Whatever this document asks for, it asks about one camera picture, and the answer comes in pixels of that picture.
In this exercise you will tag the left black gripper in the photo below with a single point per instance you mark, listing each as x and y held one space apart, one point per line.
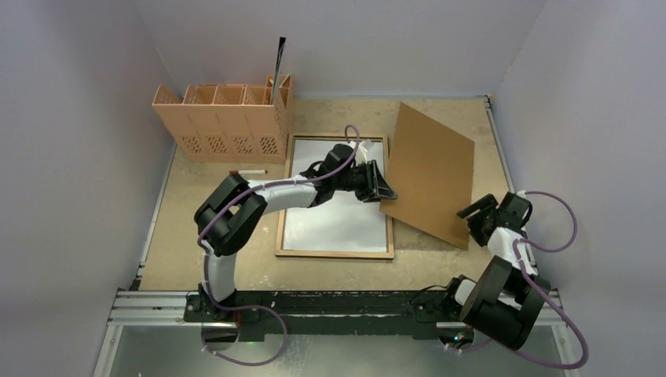
372 175

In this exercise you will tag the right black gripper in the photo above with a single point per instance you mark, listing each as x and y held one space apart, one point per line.
480 222

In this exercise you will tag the brown cardboard backing board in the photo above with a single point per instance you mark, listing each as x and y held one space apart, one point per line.
431 170

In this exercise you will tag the landscape photo print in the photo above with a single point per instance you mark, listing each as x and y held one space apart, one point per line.
342 224

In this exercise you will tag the wooden picture frame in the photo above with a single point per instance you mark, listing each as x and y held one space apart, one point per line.
346 255

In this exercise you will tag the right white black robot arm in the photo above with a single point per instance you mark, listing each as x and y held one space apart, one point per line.
501 304

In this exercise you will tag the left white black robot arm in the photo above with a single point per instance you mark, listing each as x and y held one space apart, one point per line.
228 218

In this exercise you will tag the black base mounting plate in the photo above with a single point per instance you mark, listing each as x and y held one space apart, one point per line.
427 314

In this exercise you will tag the red capped white marker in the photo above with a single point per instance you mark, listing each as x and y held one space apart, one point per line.
249 172

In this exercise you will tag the black flat strip in rack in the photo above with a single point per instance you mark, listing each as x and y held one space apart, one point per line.
277 71

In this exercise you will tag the orange perforated organizer rack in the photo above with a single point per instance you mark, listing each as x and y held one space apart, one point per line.
229 123

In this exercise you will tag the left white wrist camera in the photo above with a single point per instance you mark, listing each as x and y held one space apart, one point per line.
364 148

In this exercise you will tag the aluminium rail frame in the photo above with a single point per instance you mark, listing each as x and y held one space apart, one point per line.
147 335

